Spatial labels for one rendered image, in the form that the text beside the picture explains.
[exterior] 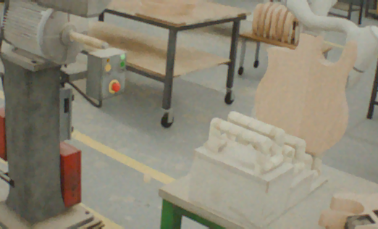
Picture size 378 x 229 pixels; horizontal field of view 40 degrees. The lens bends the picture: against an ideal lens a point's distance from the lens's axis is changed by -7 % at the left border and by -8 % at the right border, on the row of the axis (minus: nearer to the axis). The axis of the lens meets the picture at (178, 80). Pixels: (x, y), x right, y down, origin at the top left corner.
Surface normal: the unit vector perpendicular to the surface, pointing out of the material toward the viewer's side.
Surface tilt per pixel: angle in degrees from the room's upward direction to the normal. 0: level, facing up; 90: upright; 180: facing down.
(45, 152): 90
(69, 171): 90
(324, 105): 92
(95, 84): 90
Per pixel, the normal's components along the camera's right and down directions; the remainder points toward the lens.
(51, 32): 0.68, 0.26
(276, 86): -0.66, 0.21
